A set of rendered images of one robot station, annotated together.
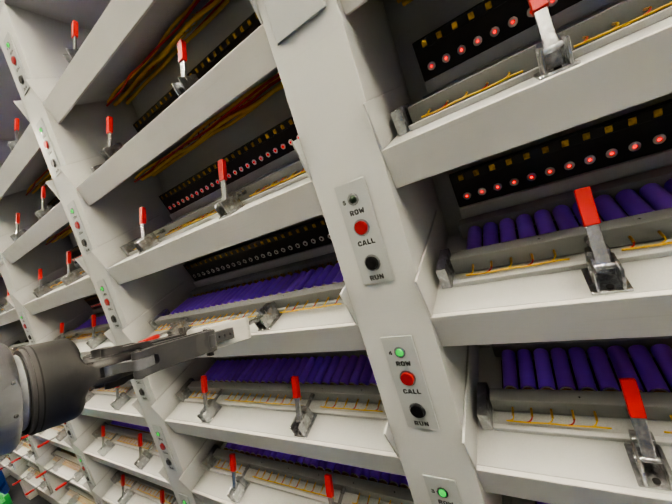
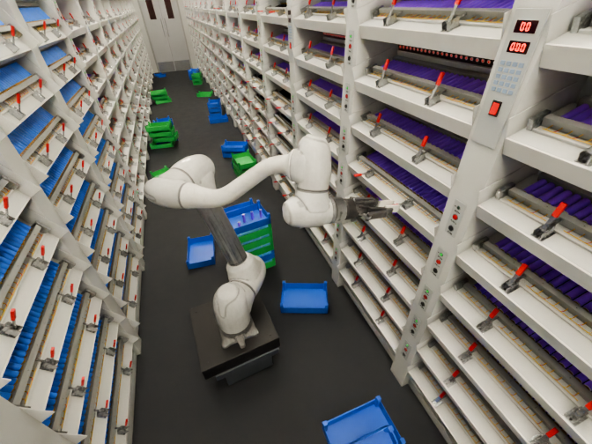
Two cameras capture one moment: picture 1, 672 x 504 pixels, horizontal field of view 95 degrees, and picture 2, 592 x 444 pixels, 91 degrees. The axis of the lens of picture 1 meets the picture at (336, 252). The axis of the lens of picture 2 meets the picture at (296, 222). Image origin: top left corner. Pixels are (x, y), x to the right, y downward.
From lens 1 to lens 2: 0.72 m
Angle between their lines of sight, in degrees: 48
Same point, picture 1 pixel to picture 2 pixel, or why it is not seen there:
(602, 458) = (476, 317)
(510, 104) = (517, 233)
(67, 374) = (353, 212)
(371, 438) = (418, 263)
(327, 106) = (471, 175)
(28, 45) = not seen: outside the picture
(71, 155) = (358, 59)
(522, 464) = (454, 302)
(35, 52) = not seen: outside the picture
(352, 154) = (468, 196)
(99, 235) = (354, 107)
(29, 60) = not seen: outside the picture
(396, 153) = (481, 210)
